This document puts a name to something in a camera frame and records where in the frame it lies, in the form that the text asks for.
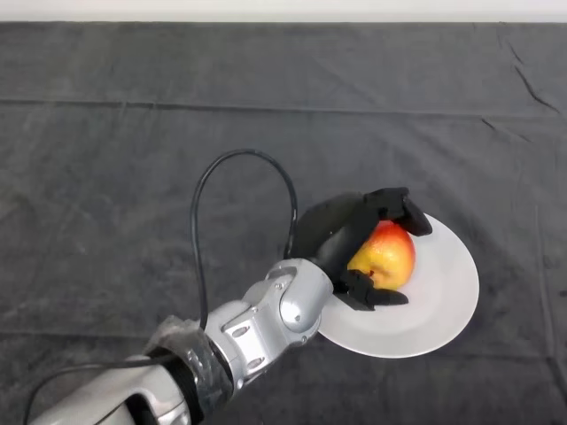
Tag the white round plate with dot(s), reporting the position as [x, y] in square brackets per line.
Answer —
[421, 310]

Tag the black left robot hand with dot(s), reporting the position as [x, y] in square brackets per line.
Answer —
[341, 234]

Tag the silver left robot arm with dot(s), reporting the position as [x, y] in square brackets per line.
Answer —
[221, 345]

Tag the red yellow apple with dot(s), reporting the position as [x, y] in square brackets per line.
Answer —
[387, 257]

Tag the black cloth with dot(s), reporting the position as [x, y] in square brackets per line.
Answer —
[133, 110]

